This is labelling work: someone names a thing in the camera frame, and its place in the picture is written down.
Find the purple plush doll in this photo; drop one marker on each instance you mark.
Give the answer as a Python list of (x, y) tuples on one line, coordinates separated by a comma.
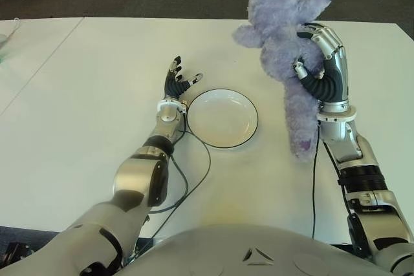
[(284, 37)]

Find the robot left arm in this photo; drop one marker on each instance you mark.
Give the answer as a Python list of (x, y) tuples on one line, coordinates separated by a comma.
[(132, 172)]

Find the black equipment under table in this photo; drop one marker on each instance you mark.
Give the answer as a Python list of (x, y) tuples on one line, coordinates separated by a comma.
[(16, 255)]

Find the white plate with black rim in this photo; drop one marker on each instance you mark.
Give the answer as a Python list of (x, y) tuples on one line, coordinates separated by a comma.
[(223, 122)]

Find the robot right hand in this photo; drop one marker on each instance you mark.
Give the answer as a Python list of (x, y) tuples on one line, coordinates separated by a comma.
[(330, 75)]

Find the clear plastic bag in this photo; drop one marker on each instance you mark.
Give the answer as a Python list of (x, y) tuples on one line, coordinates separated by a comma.
[(6, 43)]

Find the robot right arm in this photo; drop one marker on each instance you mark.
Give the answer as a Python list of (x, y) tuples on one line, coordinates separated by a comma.
[(355, 159)]

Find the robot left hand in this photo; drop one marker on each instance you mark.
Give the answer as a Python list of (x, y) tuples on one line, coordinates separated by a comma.
[(174, 87)]

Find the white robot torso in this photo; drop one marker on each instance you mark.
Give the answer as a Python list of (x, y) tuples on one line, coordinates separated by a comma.
[(258, 253)]

